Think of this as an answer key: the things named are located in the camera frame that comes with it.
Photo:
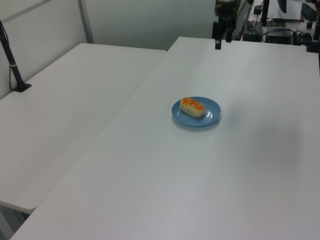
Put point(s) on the white sheet board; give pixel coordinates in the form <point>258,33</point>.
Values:
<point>291,13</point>

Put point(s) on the orange glazed toy bread loaf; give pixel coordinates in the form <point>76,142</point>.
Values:
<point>192,107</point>

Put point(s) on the black camera stand pole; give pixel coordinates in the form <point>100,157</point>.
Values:
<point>12,63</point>

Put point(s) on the black clamp stand base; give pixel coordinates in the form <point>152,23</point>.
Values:
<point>312,45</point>

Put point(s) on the blue plastic plate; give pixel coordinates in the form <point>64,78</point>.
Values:
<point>200,120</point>

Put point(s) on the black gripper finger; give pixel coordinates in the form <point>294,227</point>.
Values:
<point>228,33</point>
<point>217,37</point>

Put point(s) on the black vertical pole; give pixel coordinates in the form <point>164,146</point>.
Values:
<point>265,12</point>

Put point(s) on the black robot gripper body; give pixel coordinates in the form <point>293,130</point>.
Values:
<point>225,12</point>

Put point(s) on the grey metal partition post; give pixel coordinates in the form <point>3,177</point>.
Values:
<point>86,21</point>

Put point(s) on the black electronics box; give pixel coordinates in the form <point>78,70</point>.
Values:
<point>278,37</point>

